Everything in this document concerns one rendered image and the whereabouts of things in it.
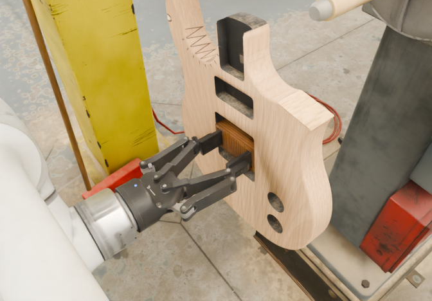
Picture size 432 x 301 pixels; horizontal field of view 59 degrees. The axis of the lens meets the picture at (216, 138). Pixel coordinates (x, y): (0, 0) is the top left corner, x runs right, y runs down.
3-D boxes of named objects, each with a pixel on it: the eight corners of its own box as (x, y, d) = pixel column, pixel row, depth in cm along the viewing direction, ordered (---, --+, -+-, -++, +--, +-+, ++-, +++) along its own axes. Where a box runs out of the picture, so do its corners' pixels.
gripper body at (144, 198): (119, 210, 61) (168, 181, 65) (144, 245, 56) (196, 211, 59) (106, 178, 56) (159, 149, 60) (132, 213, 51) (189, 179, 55)
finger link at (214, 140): (202, 155, 66) (200, 154, 66) (233, 137, 69) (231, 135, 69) (200, 143, 64) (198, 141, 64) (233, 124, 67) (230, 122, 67)
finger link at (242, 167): (219, 174, 59) (231, 184, 57) (245, 159, 61) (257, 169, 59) (220, 181, 60) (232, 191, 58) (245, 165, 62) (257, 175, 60)
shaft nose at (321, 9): (315, 0, 47) (330, -3, 45) (319, 19, 48) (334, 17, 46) (304, 5, 47) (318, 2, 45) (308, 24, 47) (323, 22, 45)
